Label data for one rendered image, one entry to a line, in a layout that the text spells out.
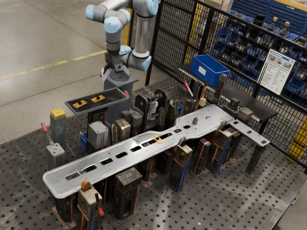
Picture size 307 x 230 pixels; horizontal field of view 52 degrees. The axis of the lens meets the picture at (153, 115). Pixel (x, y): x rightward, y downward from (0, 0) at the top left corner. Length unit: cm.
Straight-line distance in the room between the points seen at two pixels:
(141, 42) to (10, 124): 202
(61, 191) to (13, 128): 206
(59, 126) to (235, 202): 120
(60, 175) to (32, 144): 68
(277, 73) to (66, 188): 168
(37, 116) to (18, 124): 24
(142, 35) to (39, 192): 115
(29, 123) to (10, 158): 144
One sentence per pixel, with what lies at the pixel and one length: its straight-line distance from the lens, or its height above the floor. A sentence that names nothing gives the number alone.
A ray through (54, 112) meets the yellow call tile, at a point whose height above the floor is 116.
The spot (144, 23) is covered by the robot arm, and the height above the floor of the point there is 157.
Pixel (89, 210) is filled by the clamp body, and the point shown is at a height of 102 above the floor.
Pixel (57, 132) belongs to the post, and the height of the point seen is 104.
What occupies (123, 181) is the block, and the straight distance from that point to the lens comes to 163.
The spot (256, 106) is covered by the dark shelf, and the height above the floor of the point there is 103.
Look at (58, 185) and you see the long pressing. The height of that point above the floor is 100.
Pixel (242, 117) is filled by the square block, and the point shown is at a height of 102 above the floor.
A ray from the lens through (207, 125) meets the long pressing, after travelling 218.
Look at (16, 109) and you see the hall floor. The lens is 387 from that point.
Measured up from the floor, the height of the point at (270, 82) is 121.
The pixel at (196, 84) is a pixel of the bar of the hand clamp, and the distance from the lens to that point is 221.
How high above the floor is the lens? 223
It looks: 35 degrees down
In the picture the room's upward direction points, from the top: 11 degrees clockwise
